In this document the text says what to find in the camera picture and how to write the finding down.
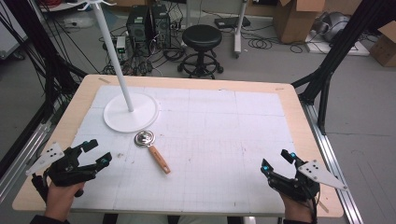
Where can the white hook stand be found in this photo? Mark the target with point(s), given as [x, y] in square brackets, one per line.
[130, 119]

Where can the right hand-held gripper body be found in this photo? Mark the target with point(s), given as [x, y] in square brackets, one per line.
[299, 186]

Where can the person's left hand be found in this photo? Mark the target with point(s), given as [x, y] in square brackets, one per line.
[60, 202]

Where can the person's right hand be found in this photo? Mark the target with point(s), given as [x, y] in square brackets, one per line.
[297, 210]

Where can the large open cardboard box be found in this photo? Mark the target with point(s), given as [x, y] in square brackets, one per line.
[295, 23]

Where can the black round stool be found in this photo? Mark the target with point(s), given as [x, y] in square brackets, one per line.
[201, 35]

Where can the small grey device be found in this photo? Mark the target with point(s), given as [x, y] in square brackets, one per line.
[120, 43]

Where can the black frame stand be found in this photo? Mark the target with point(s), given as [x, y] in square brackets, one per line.
[46, 62]
[330, 59]

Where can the flat black box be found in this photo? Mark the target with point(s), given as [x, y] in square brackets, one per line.
[232, 21]

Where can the silver grey appliance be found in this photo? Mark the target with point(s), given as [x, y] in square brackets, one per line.
[334, 25]

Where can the aluminium rail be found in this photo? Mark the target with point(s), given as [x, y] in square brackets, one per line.
[21, 161]
[339, 174]

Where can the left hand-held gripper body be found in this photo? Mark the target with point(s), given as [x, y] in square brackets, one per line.
[67, 171]

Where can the white flat board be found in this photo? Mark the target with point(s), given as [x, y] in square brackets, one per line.
[358, 49]

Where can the small cardboard box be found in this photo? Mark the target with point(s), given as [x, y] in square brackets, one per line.
[384, 49]

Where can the black computer tower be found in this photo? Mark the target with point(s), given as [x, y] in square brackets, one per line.
[137, 26]
[161, 26]

